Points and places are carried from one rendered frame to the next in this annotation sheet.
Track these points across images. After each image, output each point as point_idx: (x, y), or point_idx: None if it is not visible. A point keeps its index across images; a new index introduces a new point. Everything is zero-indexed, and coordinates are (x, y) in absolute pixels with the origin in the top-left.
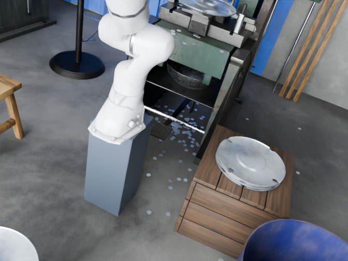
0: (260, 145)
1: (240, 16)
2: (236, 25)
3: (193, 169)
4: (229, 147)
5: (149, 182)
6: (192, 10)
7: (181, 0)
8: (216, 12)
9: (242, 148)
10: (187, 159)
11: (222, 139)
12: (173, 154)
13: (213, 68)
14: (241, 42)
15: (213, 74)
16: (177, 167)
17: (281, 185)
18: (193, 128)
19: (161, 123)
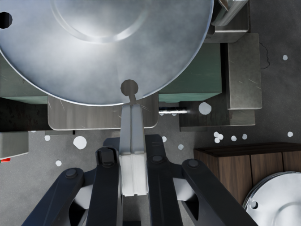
0: (299, 180)
1: (235, 3)
2: (222, 16)
3: (184, 141)
4: (258, 221)
5: (146, 199)
6: (92, 119)
7: (20, 55)
8: (158, 46)
9: (275, 208)
10: (170, 130)
11: (238, 191)
12: (150, 131)
13: (183, 99)
14: (238, 37)
15: (185, 100)
16: (165, 152)
17: None
18: (166, 113)
19: (119, 132)
